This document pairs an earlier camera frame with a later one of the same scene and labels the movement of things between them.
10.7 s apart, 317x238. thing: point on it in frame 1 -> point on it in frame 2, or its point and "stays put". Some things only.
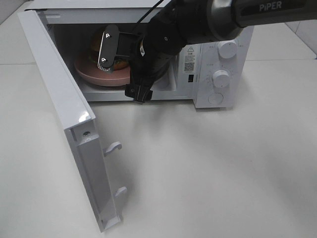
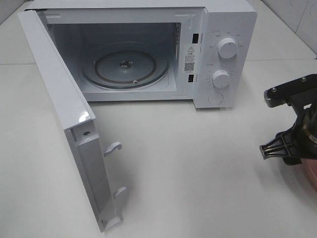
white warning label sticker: (190, 60) stays put
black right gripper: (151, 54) -> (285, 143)
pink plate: (91, 72) -> (312, 164)
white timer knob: (221, 78) stays put
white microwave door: (77, 117) stays put
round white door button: (215, 98) stays put
